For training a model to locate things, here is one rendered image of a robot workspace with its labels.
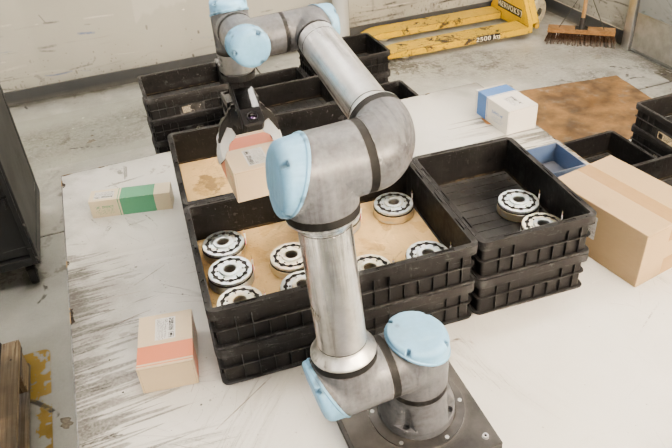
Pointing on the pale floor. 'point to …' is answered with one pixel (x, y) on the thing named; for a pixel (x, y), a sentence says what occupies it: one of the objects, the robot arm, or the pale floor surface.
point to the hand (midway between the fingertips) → (252, 158)
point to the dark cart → (17, 201)
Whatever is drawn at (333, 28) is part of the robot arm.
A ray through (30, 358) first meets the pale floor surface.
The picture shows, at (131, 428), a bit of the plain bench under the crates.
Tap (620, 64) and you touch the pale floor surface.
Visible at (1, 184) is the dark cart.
